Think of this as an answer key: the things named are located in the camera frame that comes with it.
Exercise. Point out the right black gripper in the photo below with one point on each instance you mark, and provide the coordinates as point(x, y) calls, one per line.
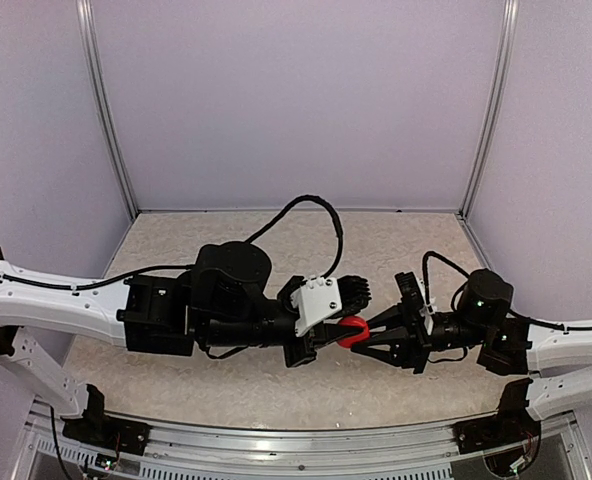
point(411, 347)

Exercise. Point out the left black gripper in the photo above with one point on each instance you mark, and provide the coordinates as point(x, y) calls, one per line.
point(307, 354)

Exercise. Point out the red earbud charging case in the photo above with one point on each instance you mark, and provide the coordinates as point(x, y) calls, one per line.
point(358, 328)

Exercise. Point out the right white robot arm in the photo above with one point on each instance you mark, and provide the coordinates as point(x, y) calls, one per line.
point(551, 361)

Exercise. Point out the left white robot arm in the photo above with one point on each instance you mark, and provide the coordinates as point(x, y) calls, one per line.
point(217, 301)

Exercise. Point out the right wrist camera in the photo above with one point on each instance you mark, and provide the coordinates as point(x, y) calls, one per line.
point(411, 295)

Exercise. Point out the front aluminium rail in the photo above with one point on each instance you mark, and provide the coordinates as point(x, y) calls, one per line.
point(184, 451)

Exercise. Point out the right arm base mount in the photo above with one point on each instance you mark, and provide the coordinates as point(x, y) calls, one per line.
point(510, 423)

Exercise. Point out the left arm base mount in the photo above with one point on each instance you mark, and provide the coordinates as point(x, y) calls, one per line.
point(95, 427)

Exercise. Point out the right aluminium frame post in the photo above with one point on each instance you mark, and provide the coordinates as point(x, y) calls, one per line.
point(493, 107)

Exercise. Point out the aluminium frame post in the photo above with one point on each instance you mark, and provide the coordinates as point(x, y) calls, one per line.
point(493, 107)
point(85, 15)

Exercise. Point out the left aluminium frame post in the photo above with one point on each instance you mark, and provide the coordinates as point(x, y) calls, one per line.
point(85, 15)

